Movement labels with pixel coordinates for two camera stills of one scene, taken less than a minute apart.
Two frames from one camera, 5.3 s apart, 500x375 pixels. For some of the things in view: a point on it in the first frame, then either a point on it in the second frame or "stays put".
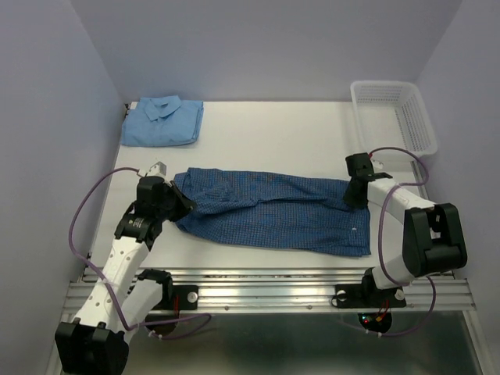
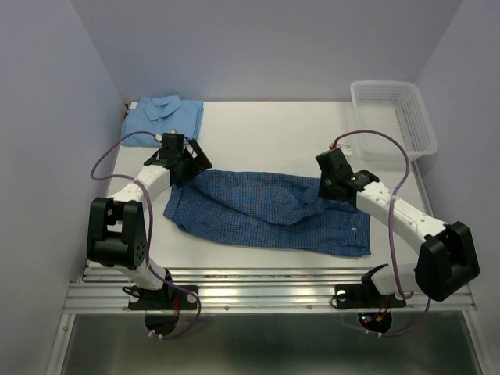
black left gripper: [185, 204] to [198, 166]
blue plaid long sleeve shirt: [273, 208] stays put
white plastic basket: [393, 114] stays put
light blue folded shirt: [159, 121] stays put
